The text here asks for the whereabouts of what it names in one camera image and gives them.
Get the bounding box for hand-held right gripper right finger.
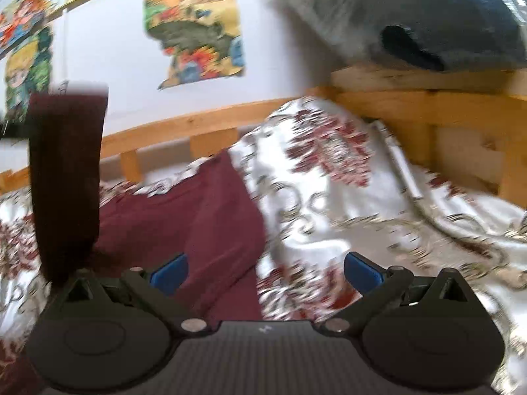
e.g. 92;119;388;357
319;251;475;334

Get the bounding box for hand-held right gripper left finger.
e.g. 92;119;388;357
55;253;208;334

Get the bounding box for maroon knit pants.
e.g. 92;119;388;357
27;84;268;322

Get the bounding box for white floral printed blanket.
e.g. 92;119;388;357
0;96;527;395

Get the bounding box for grey plush cushion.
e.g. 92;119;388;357
247;0;527;74

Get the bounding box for wooden bed frame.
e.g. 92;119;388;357
0;64;527;210

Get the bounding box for green and yellow cartoon wall poster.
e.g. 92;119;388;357
3;27;55;122

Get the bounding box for large torn cartoon wall poster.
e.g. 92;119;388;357
143;0;247;90

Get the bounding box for red and blue cartoon wall poster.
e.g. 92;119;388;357
0;0;56;60

